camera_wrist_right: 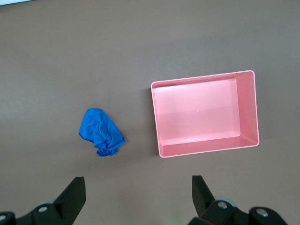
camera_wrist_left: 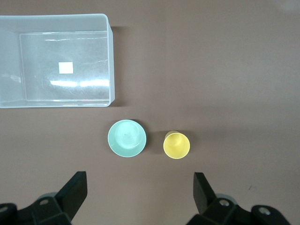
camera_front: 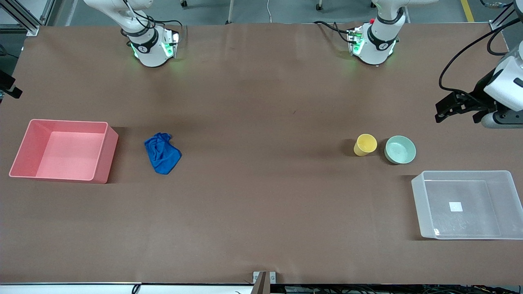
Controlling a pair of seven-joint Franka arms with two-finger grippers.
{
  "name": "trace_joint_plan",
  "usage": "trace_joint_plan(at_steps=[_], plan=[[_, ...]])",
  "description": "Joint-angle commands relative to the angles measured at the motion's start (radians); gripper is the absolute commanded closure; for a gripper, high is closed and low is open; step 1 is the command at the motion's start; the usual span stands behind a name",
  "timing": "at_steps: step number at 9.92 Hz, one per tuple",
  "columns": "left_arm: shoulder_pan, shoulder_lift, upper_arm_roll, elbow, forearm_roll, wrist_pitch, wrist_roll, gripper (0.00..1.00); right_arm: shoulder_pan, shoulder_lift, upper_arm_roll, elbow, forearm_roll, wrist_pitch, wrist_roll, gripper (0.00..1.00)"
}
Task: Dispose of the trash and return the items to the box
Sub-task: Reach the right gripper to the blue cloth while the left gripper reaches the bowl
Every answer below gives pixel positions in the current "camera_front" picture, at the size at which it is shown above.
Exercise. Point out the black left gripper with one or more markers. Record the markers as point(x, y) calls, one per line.
point(480, 94)

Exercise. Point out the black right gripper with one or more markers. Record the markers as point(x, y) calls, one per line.
point(9, 87)

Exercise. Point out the mint green bowl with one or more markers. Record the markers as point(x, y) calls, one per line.
point(400, 150)

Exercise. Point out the yellow plastic cup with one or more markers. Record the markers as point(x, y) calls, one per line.
point(365, 145)

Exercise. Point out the blue cloth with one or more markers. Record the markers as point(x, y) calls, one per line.
point(162, 153)

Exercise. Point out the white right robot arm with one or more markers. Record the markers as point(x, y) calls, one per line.
point(151, 54)

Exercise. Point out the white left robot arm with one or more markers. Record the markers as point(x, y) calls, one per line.
point(378, 45)

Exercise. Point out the clear plastic box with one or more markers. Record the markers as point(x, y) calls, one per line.
point(437, 192)

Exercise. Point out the pink plastic box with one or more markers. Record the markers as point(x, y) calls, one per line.
point(61, 157)

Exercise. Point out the white square label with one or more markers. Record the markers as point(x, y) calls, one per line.
point(456, 206)

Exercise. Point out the white thin pole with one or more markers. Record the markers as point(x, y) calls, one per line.
point(231, 10)

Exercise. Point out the aluminium frame profile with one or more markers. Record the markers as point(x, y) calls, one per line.
point(501, 18)
point(24, 18)

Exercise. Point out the metal table edge bracket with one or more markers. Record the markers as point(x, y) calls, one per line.
point(257, 276)

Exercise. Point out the brown upright post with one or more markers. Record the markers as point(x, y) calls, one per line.
point(261, 285)

